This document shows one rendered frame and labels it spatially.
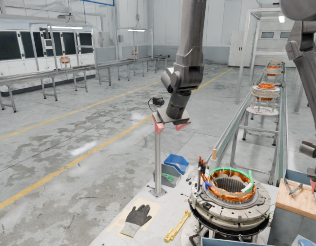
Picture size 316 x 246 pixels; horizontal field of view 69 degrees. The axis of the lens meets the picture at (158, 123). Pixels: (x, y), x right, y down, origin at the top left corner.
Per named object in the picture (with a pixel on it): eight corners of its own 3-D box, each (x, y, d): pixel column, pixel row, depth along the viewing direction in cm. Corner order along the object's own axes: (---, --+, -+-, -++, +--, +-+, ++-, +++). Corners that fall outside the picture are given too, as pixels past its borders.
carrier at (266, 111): (251, 105, 323) (254, 84, 312) (281, 110, 300) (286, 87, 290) (242, 112, 294) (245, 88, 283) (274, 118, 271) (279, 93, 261)
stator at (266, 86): (257, 96, 306) (260, 81, 299) (275, 99, 293) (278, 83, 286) (252, 99, 290) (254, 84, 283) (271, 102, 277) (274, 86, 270)
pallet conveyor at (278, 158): (265, 80, 937) (267, 61, 909) (281, 82, 910) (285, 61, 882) (194, 239, 204) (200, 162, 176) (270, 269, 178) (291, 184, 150)
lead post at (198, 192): (195, 194, 93) (197, 169, 89) (198, 191, 95) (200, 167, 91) (199, 196, 92) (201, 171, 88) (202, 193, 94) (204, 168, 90)
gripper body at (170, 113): (155, 112, 79) (160, 95, 73) (181, 108, 83) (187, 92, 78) (163, 126, 75) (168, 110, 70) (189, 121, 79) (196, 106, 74)
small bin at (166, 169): (182, 177, 159) (182, 168, 156) (173, 189, 147) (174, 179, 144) (161, 172, 166) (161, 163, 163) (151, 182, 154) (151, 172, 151)
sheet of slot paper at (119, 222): (136, 195, 141) (136, 194, 141) (164, 205, 133) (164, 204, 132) (104, 231, 115) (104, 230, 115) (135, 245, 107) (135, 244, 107)
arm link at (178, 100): (179, 94, 67) (195, 92, 69) (170, 79, 71) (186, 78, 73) (173, 111, 72) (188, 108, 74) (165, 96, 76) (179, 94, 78)
